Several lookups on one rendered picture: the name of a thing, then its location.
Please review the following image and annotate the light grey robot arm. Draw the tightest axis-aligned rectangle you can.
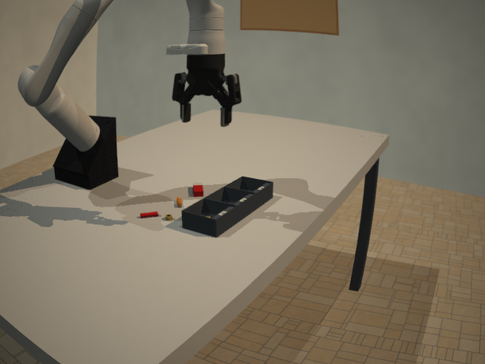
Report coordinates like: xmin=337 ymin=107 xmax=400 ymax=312
xmin=18 ymin=0 xmax=225 ymax=152

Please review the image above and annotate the red cylinder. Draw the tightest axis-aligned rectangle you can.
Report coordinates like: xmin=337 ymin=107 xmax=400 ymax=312
xmin=140 ymin=212 xmax=159 ymax=218

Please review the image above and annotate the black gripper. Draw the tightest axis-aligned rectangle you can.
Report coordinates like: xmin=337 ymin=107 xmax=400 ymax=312
xmin=172 ymin=53 xmax=242 ymax=127

